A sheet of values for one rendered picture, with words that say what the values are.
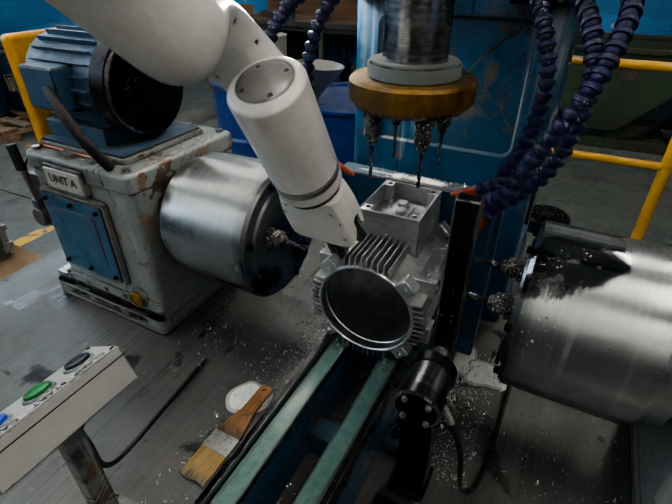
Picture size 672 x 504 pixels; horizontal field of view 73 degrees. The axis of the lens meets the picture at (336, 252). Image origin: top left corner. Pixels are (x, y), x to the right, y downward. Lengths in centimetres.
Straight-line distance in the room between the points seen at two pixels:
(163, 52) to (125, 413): 68
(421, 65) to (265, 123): 26
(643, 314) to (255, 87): 49
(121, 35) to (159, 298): 67
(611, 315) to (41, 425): 64
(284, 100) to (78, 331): 81
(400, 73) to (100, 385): 52
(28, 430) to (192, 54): 41
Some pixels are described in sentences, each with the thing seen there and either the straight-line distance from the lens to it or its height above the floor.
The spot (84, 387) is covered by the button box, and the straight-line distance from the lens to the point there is 61.
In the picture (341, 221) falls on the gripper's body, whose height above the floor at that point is 119.
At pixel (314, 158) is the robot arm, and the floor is 129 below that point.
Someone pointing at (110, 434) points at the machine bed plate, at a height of 80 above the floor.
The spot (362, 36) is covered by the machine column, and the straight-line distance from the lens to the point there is 92.
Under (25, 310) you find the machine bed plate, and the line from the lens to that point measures 126.
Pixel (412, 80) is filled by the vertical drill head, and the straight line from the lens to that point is 63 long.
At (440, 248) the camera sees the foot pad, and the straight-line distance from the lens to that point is 77.
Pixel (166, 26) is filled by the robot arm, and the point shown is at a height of 143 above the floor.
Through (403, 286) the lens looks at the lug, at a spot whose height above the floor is 108.
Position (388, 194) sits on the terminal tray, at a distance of 80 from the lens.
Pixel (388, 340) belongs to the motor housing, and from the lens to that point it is 76.
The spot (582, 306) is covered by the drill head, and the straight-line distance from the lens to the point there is 62.
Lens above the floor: 148
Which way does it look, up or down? 33 degrees down
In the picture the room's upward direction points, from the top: straight up
